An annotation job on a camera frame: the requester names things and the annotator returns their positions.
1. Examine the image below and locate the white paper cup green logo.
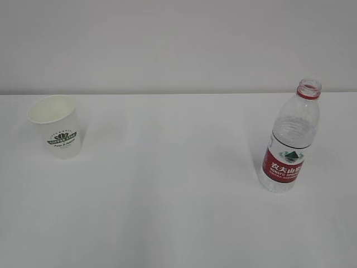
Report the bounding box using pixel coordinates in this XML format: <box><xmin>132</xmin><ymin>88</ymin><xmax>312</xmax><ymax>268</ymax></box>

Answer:
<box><xmin>27</xmin><ymin>95</ymin><xmax>81</xmax><ymax>160</ymax></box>

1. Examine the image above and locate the clear Nongfu Spring water bottle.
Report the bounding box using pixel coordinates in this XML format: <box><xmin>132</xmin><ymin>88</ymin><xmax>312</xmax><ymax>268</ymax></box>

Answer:
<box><xmin>259</xmin><ymin>79</ymin><xmax>322</xmax><ymax>193</ymax></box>

